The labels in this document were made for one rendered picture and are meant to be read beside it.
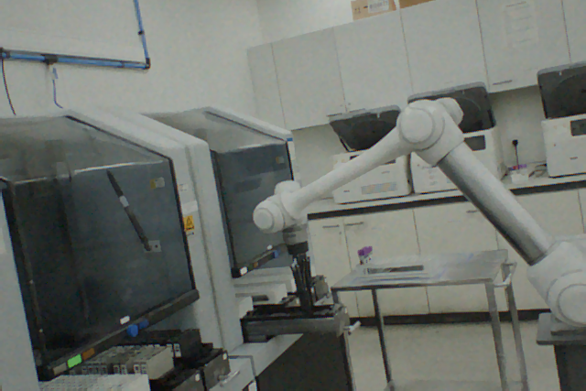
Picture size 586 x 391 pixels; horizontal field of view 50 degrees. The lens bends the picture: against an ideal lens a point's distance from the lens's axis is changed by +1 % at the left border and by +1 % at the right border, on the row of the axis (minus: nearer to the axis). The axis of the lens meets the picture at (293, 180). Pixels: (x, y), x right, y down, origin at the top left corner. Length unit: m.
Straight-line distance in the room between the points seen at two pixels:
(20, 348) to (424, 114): 1.13
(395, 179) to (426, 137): 2.63
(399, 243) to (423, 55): 1.33
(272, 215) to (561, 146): 2.61
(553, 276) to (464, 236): 2.56
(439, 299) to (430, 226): 0.51
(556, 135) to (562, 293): 2.55
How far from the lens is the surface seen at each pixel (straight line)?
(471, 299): 4.43
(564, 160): 4.23
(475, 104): 4.56
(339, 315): 2.13
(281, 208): 1.96
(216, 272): 2.10
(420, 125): 1.74
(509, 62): 4.52
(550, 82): 4.47
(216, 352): 1.92
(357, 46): 4.73
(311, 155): 5.22
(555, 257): 1.80
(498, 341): 2.33
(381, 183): 4.40
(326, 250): 4.61
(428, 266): 2.36
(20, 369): 1.49
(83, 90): 3.42
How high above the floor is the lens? 1.37
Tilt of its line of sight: 3 degrees down
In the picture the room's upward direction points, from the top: 10 degrees counter-clockwise
